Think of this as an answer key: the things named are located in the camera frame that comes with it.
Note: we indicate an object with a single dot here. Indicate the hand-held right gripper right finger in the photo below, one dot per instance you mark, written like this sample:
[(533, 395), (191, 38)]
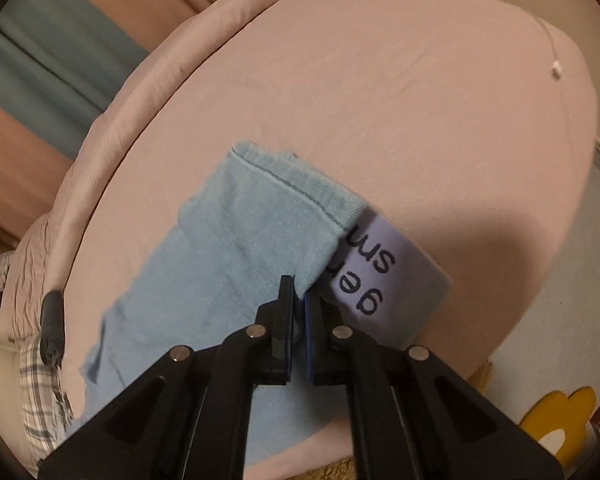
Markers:
[(310, 345)]

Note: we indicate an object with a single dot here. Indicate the white printed label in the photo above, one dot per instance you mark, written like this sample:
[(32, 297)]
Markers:
[(395, 270)]

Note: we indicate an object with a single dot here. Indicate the yellow flower rug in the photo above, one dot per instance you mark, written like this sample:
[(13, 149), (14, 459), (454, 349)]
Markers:
[(555, 410)]

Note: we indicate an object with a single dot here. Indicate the blue curtain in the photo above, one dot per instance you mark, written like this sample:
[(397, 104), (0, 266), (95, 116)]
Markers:
[(45, 60)]

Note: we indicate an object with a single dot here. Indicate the black object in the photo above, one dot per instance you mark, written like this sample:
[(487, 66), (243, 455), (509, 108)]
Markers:
[(51, 320)]

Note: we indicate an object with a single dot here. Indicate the plaid cloth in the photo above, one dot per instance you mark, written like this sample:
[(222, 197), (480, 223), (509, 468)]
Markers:
[(40, 390)]

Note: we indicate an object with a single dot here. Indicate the light blue denim pants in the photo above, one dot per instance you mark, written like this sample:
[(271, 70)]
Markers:
[(220, 240)]

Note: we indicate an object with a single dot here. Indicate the pink duvet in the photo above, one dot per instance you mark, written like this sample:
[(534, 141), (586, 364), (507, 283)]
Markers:
[(145, 85)]

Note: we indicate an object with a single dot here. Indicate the pink bed sheet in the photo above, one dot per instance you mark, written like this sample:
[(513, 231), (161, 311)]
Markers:
[(380, 110)]

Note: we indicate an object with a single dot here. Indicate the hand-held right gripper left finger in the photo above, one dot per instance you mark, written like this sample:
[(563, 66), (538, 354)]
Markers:
[(286, 340)]

